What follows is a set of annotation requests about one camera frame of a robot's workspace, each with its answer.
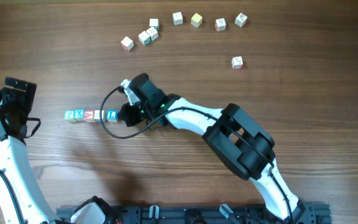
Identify red M letter block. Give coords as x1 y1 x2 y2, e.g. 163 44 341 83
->
121 36 134 51

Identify white Z letter block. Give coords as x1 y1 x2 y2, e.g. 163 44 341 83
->
149 18 159 30

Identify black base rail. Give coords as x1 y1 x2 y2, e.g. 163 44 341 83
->
56 203 332 224

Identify green N letter block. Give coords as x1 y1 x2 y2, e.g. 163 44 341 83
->
138 30 151 45

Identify blue H letter block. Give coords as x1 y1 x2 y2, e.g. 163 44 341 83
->
93 110 106 123

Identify white K letter block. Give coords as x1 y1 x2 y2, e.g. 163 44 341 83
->
234 12 248 27

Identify red A letter block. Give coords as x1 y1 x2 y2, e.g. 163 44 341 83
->
84 110 94 123

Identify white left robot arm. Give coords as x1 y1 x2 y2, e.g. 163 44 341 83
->
0 77 64 223

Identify red Q letter block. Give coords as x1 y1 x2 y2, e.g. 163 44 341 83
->
215 18 226 32

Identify blue L letter block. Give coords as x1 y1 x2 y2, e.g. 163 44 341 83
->
106 110 117 122

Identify white O green block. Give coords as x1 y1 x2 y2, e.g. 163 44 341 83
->
146 27 158 41

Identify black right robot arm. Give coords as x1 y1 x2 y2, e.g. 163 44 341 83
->
118 73 305 223

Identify blue X letter block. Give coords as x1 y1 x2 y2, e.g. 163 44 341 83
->
73 109 85 121

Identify blue P letter block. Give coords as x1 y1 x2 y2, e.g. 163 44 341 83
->
172 12 183 25

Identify yellow topped letter block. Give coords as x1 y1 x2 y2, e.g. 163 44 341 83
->
191 13 203 27

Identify green J letter block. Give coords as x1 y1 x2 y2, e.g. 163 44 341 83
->
64 110 76 123

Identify red I letter block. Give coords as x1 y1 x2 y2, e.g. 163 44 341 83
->
231 56 244 69

